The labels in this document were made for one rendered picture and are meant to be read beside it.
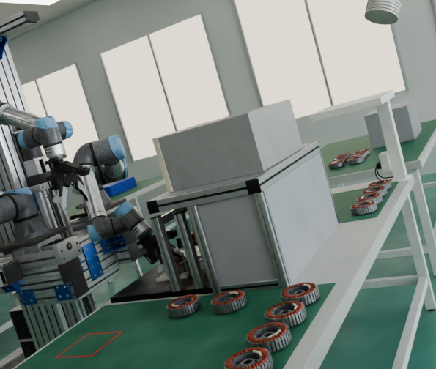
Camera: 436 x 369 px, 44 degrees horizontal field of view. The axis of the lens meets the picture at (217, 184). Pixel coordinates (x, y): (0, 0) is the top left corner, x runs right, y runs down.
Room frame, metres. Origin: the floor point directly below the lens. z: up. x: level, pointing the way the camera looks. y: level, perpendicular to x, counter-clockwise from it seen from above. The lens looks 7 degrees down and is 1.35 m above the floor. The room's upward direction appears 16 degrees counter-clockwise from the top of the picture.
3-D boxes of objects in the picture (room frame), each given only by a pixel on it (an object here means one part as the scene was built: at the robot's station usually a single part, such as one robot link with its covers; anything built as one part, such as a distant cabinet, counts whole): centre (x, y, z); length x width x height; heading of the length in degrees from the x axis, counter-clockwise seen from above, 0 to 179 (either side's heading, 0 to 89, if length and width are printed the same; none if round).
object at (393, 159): (2.74, -0.77, 0.98); 0.37 x 0.35 x 0.46; 151
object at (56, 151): (2.07, 0.56, 1.37); 0.08 x 0.08 x 0.05
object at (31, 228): (2.47, 0.88, 1.09); 0.15 x 0.15 x 0.10
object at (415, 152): (4.21, -1.15, 0.37); 1.85 x 1.10 x 0.75; 151
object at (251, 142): (2.07, -0.09, 1.22); 0.44 x 0.39 x 0.20; 151
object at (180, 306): (1.73, 0.22, 0.77); 0.11 x 0.11 x 0.04
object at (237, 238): (1.76, -0.01, 0.91); 0.28 x 0.03 x 0.32; 61
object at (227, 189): (2.08, -0.10, 1.09); 0.68 x 0.44 x 0.05; 151
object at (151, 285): (2.23, 0.17, 0.76); 0.64 x 0.47 x 0.02; 151
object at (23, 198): (2.46, 0.89, 1.20); 0.13 x 0.12 x 0.14; 144
